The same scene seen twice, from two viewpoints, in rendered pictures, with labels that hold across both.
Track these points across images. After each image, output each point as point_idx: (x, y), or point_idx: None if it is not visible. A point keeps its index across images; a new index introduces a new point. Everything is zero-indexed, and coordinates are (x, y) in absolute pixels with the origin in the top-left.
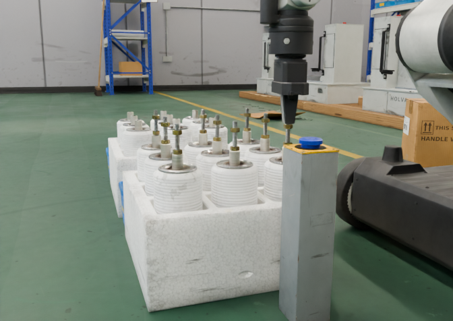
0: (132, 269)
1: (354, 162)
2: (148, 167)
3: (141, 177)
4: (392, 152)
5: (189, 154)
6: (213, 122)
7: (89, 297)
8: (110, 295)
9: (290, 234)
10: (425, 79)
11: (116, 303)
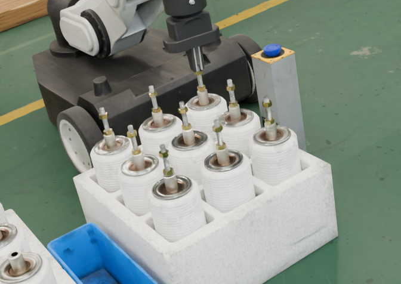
0: (270, 281)
1: (82, 119)
2: (247, 170)
3: (200, 221)
4: (108, 82)
5: (163, 175)
6: (185, 111)
7: (341, 280)
8: (327, 270)
9: (292, 116)
10: (127, 1)
11: (337, 260)
